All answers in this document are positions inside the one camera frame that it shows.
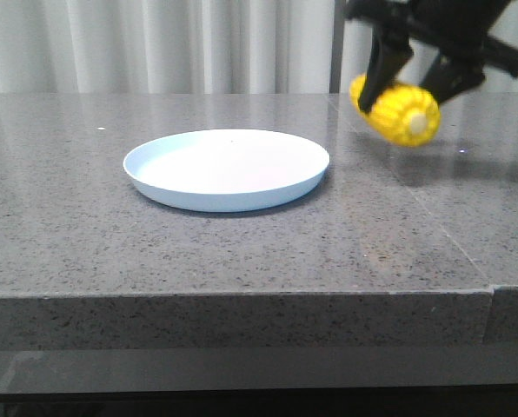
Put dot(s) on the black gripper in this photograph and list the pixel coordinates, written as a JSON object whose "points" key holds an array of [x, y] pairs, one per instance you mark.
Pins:
{"points": [[458, 29]]}

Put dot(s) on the yellow corn cob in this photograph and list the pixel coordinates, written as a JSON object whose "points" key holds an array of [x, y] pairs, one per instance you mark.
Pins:
{"points": [[403, 114]]}

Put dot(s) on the light blue round plate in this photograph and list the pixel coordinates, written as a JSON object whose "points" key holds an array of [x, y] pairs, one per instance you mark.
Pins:
{"points": [[226, 170]]}

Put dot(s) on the white pleated curtain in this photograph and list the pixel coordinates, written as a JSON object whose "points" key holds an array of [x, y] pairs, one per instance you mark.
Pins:
{"points": [[203, 47]]}

